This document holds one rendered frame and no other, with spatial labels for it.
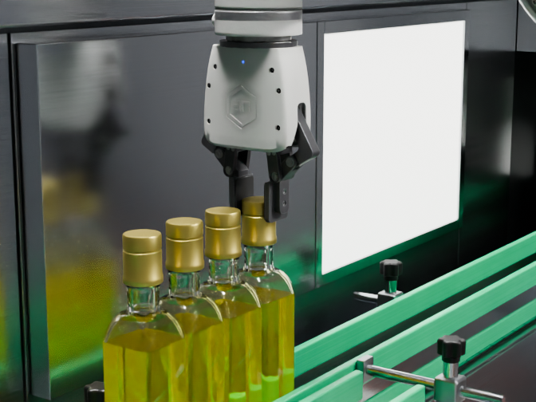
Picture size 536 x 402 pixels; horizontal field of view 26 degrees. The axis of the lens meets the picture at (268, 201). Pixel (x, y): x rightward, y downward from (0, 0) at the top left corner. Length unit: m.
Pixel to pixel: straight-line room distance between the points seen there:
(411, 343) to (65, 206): 0.48
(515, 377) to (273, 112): 0.70
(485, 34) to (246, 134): 0.89
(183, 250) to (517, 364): 0.73
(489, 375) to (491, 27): 0.64
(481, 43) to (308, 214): 0.59
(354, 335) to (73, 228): 0.44
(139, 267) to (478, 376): 0.65
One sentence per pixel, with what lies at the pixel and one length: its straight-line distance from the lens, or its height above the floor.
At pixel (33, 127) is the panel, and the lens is 1.09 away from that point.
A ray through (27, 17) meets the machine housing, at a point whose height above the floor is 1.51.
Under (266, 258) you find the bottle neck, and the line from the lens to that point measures 1.15.
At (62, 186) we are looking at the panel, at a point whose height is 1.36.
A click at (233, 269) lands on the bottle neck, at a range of 1.10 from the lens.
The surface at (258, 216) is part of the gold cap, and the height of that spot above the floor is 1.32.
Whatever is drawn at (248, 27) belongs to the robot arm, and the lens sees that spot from 1.08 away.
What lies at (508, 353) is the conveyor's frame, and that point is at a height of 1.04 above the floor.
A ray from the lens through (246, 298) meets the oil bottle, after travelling 1.11.
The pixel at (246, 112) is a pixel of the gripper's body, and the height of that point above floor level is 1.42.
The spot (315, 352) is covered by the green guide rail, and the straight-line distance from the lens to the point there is 1.35.
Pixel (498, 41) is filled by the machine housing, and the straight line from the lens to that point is 1.99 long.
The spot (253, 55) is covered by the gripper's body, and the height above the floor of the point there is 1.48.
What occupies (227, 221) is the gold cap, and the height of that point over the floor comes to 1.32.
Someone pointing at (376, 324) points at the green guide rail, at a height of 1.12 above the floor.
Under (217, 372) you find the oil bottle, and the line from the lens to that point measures 1.09.
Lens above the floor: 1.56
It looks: 12 degrees down
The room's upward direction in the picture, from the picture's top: straight up
